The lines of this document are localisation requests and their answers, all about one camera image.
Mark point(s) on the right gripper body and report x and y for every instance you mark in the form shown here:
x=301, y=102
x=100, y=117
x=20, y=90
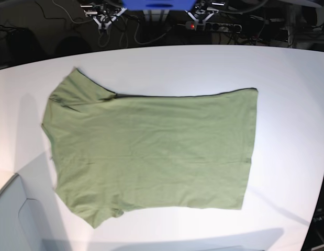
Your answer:
x=103, y=17

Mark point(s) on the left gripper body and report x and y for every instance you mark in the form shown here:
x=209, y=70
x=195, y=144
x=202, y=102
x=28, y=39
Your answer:
x=203, y=11

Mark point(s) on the green T-shirt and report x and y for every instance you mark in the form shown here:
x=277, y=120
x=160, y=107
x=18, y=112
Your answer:
x=115, y=153

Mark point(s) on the white power strip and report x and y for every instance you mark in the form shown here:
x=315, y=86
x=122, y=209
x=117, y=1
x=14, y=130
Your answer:
x=213, y=27

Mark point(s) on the blue plastic box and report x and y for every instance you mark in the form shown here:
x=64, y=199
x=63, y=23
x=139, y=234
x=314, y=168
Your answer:
x=159, y=4

